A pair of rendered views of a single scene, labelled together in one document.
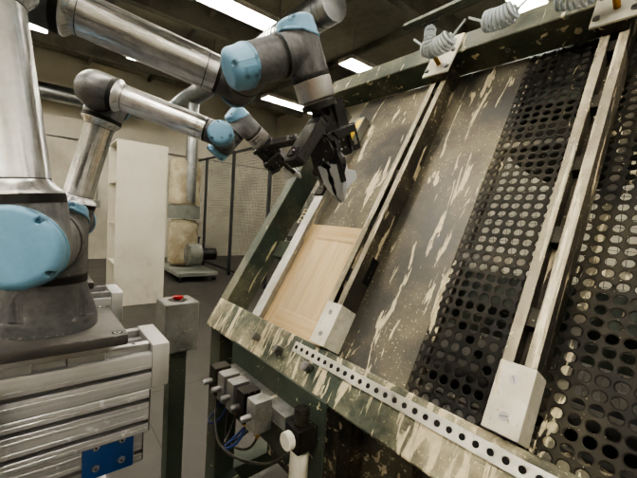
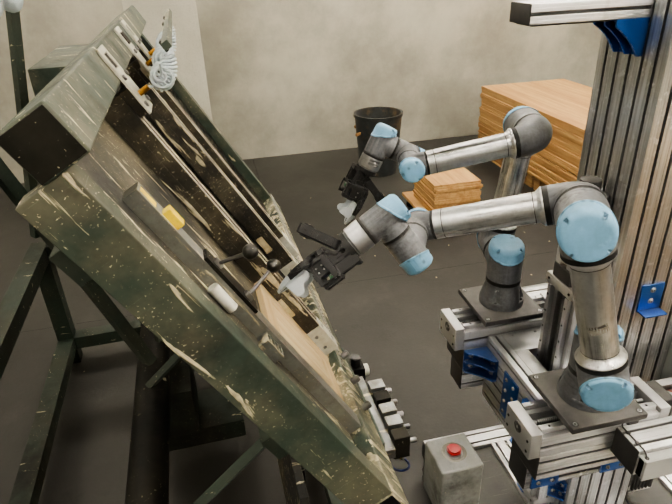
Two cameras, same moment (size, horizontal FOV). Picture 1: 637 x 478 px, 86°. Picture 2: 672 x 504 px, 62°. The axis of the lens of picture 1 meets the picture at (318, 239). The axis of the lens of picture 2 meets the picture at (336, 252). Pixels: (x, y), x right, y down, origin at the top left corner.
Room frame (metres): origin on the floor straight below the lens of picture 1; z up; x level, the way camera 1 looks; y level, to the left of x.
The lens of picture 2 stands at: (2.37, 0.75, 2.14)
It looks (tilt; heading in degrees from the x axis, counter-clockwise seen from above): 28 degrees down; 208
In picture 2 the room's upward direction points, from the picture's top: 2 degrees counter-clockwise
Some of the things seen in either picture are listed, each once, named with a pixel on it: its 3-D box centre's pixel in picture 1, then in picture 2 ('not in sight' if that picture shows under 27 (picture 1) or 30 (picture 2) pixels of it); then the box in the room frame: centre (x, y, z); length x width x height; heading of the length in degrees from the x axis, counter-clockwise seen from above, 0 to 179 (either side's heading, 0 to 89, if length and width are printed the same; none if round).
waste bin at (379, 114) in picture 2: not in sight; (377, 142); (-3.13, -1.56, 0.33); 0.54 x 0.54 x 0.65
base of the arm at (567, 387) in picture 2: not in sight; (588, 379); (1.00, 0.80, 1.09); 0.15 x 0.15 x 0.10
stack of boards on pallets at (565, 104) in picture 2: not in sight; (582, 145); (-3.50, 0.46, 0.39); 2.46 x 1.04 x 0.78; 39
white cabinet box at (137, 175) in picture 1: (136, 223); not in sight; (4.58, 2.44, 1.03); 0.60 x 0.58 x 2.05; 39
